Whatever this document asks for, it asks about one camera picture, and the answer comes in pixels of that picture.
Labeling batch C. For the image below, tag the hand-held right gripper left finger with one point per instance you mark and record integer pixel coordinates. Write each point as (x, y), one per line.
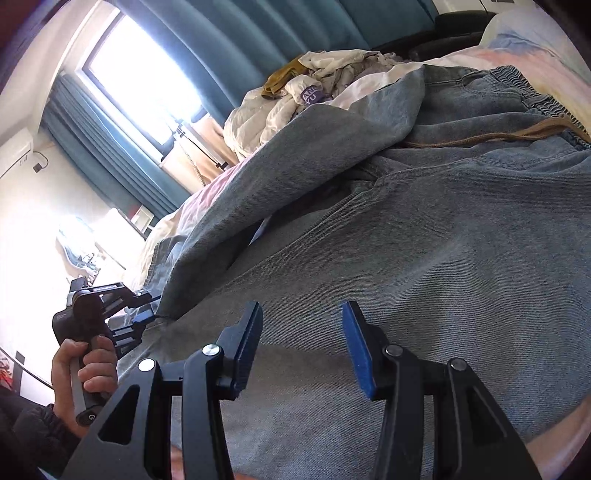
(247, 341)

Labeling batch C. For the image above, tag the white air conditioner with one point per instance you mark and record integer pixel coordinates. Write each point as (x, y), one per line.
(14, 152)

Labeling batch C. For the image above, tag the black wall plug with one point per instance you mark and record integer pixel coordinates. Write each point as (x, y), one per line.
(37, 162)

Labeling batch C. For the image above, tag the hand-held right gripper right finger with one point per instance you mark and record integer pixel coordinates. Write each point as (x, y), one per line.
(360, 355)

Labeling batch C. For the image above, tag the silver tripod stand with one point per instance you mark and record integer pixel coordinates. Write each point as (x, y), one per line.
(181, 130)

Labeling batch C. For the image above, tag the pastel duvet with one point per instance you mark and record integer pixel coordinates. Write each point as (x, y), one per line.
(207, 196)

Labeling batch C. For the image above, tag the blue denim jeans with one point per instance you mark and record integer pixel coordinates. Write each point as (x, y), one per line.
(415, 230)

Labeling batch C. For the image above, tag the person's left forearm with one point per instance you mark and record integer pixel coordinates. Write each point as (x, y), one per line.
(41, 438)

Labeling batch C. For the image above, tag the white side table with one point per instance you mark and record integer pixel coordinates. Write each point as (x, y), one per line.
(145, 224)

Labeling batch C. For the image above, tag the wide blue curtain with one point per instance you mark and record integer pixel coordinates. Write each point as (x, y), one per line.
(277, 32)

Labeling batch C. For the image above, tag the mustard yellow garment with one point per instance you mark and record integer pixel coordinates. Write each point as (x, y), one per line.
(281, 78)

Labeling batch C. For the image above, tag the window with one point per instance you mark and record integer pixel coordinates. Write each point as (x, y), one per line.
(138, 78)

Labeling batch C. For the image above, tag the narrow blue curtain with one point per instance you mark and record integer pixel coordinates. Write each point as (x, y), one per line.
(115, 152)

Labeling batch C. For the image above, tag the pile of crumpled clothes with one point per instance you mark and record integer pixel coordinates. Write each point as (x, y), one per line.
(258, 124)

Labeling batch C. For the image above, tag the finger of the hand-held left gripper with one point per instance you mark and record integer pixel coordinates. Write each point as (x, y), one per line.
(143, 299)
(138, 321)

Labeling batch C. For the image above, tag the pastel pillow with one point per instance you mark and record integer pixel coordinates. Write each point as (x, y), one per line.
(521, 32)

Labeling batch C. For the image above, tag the person's left hand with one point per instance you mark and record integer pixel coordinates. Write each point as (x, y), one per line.
(62, 378)

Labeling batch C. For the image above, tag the grey garment purple patch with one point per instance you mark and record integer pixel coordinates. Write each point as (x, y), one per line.
(310, 96)

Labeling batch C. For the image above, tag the black sofa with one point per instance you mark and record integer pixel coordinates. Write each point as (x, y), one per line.
(457, 23)

